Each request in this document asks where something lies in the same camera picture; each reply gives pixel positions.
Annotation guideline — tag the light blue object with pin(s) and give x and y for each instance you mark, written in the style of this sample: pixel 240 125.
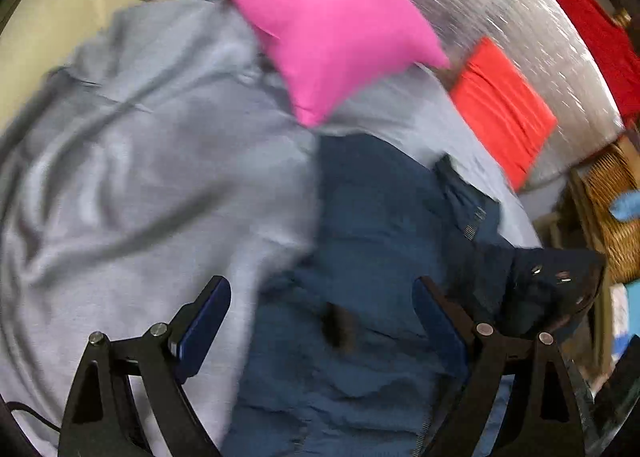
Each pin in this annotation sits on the light blue object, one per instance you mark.
pixel 626 205

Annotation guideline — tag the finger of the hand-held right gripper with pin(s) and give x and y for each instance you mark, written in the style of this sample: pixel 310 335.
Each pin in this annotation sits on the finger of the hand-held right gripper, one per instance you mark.
pixel 565 282

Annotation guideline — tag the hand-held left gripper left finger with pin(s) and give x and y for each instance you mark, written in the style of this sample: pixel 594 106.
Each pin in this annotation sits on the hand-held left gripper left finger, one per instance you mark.
pixel 202 332

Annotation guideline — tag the wicker basket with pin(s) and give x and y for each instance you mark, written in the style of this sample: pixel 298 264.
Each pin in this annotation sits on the wicker basket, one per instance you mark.
pixel 615 247

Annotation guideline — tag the red cloth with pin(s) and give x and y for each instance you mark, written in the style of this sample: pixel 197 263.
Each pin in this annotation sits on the red cloth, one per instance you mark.
pixel 590 22

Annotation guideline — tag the brass knob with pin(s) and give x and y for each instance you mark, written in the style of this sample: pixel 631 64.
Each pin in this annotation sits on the brass knob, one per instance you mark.
pixel 622 17

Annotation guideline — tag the beige cushion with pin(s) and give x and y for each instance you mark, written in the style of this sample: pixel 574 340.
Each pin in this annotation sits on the beige cushion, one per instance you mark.
pixel 50 27

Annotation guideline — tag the orange-red folded cloth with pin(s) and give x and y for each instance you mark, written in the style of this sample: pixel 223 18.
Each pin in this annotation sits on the orange-red folded cloth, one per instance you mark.
pixel 500 112

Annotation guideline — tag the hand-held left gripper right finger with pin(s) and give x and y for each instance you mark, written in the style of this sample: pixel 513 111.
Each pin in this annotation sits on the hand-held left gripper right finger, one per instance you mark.
pixel 440 324

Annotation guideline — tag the dark blue jacket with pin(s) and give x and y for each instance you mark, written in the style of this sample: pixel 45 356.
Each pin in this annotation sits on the dark blue jacket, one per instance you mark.
pixel 380 217

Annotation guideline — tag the pink cloth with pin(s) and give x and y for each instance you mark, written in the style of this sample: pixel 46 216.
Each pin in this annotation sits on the pink cloth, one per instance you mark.
pixel 325 22

